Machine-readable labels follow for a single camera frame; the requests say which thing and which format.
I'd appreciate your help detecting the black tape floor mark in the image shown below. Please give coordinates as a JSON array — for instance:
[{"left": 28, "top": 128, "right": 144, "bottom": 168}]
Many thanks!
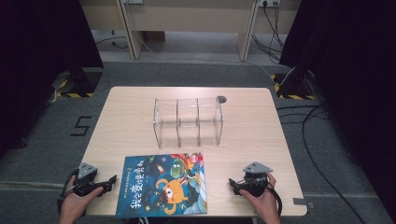
[{"left": 69, "top": 115, "right": 93, "bottom": 137}]

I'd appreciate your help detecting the long black floor cable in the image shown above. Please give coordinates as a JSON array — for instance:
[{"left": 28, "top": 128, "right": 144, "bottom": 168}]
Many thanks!
[{"left": 300, "top": 105, "right": 368, "bottom": 224}]

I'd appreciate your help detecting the clear acrylic book rack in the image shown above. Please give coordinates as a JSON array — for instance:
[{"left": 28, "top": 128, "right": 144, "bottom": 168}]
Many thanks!
[{"left": 151, "top": 96, "right": 225, "bottom": 150}]

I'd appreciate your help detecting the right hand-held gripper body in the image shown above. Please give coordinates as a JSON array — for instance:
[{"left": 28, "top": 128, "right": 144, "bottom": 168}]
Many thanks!
[{"left": 238, "top": 161, "right": 274, "bottom": 198}]

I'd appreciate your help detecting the black stand base striped tape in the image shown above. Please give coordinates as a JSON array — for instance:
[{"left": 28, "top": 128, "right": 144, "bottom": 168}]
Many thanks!
[
  {"left": 50, "top": 66, "right": 104, "bottom": 99},
  {"left": 269, "top": 69, "right": 317, "bottom": 102}
]

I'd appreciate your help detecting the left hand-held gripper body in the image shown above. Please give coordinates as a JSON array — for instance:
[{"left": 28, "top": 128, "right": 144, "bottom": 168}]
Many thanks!
[{"left": 73, "top": 161, "right": 108, "bottom": 198}]

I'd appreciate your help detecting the bundle of black power cables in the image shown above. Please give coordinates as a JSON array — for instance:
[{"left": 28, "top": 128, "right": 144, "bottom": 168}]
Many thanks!
[{"left": 250, "top": 3, "right": 287, "bottom": 65}]

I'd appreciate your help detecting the person's left hand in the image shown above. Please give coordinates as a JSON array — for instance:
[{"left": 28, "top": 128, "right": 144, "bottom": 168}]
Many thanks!
[{"left": 59, "top": 175, "right": 105, "bottom": 219}]

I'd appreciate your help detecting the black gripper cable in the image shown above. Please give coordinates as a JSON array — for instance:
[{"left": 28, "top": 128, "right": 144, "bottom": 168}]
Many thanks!
[
  {"left": 263, "top": 182, "right": 284, "bottom": 217},
  {"left": 56, "top": 168, "right": 80, "bottom": 217}
]

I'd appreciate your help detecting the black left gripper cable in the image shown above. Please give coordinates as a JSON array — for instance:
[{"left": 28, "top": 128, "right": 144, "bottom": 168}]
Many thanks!
[{"left": 56, "top": 168, "right": 80, "bottom": 217}]

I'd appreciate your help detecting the blue cartoon picture book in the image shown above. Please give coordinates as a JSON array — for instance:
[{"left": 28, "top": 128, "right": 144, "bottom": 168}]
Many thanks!
[{"left": 115, "top": 151, "right": 209, "bottom": 219}]

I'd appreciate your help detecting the person's right hand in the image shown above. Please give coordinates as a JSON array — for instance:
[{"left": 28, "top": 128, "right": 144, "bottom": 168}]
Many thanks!
[{"left": 238, "top": 172, "right": 278, "bottom": 219}]

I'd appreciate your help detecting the grey tape strip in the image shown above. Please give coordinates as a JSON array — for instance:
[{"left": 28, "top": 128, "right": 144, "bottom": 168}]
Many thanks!
[{"left": 292, "top": 197, "right": 316, "bottom": 209}]

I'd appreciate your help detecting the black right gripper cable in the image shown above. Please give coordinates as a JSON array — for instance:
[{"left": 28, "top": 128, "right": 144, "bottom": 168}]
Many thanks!
[{"left": 263, "top": 182, "right": 284, "bottom": 217}]

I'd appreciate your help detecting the white power strip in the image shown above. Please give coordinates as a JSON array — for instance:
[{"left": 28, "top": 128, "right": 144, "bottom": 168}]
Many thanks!
[{"left": 258, "top": 0, "right": 282, "bottom": 8}]

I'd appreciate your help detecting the black curtain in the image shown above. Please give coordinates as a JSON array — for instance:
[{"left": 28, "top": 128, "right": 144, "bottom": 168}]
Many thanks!
[
  {"left": 278, "top": 0, "right": 396, "bottom": 217},
  {"left": 0, "top": 0, "right": 105, "bottom": 161}
]

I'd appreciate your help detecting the brown box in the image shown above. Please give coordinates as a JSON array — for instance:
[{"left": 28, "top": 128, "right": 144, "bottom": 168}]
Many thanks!
[{"left": 144, "top": 30, "right": 166, "bottom": 43}]

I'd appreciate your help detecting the beige wooden desk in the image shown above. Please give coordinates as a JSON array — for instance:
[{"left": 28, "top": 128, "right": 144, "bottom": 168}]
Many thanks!
[{"left": 78, "top": 0, "right": 302, "bottom": 62}]

